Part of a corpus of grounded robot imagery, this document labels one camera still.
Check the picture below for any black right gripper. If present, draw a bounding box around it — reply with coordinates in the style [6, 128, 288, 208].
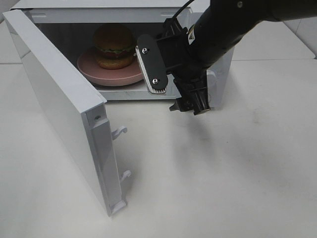
[157, 32, 211, 116]

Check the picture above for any white microwave knob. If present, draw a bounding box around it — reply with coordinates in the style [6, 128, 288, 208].
[206, 69, 216, 80]

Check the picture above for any burger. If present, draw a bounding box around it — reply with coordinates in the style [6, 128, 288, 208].
[93, 23, 136, 70]

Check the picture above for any pink round plate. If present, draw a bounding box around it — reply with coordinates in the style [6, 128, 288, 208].
[77, 48, 143, 87]

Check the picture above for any white microwave door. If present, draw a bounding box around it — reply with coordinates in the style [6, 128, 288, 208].
[4, 10, 131, 216]

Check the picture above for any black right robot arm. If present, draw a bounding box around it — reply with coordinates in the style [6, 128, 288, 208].
[157, 0, 317, 115]

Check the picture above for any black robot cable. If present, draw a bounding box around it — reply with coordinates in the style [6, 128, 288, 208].
[162, 0, 196, 38]

